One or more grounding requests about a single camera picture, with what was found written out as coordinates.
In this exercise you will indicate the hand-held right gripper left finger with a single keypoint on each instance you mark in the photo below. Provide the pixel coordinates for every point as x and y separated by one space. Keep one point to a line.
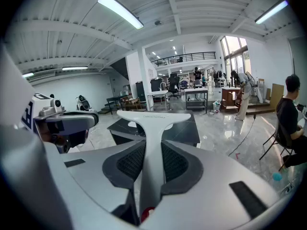
96 171

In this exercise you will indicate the clear water jug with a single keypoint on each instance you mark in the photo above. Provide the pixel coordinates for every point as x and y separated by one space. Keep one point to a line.
126 90

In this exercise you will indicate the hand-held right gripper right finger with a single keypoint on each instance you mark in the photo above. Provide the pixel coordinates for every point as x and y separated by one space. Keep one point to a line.
216 181

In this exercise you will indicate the tall black cabinet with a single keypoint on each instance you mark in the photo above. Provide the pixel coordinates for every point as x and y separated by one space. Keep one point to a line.
139 91

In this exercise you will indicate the black office chair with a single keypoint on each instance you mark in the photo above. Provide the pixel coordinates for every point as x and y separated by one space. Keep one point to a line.
173 85

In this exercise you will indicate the round ceiling sensor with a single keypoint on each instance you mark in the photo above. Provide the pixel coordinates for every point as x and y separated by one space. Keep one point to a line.
157 22

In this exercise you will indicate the teal round object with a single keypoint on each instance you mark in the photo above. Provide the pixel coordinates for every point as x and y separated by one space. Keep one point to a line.
277 176

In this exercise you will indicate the black-framed white washstand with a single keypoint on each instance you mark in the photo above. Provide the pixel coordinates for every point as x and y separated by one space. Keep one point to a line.
195 90

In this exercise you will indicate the white sink stand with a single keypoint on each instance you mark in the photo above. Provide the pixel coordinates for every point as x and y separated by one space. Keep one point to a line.
157 96

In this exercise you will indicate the white curved faucet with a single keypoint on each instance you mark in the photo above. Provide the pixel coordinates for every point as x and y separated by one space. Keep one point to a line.
160 86

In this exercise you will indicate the large window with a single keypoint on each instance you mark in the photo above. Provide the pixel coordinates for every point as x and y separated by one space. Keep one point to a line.
236 54

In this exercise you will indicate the dark staircase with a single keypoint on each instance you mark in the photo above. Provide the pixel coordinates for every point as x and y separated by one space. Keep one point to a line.
121 67

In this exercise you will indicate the black table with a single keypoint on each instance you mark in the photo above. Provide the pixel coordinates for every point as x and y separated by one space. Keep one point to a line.
187 132

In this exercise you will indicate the white bucket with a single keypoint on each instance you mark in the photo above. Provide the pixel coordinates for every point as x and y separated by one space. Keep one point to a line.
216 106

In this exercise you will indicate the wooden cart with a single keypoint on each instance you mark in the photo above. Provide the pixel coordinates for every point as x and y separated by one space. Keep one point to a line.
132 103

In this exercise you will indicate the black mezzanine railing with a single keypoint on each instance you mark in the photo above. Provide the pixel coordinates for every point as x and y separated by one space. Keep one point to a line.
184 57

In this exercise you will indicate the brown cardboard sheet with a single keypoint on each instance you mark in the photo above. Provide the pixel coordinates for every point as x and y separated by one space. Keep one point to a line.
275 93

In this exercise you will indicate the black desk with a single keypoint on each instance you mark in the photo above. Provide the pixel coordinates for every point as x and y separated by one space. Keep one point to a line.
115 98

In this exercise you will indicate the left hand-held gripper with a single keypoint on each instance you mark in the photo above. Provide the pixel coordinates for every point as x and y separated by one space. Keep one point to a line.
39 109

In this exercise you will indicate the long ceiling light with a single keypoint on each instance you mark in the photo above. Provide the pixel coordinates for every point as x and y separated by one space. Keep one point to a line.
271 12
120 9
28 75
74 68

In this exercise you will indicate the person's left hand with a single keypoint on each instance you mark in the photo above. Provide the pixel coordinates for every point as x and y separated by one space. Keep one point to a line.
43 133

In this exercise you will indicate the black folding chair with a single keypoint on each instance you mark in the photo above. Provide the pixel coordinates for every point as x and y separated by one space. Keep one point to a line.
273 140

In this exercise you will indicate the wooden cabinet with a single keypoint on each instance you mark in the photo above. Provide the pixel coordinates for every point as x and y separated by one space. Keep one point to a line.
229 99

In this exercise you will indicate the wooden steps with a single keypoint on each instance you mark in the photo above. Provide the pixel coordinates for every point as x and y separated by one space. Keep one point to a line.
105 109

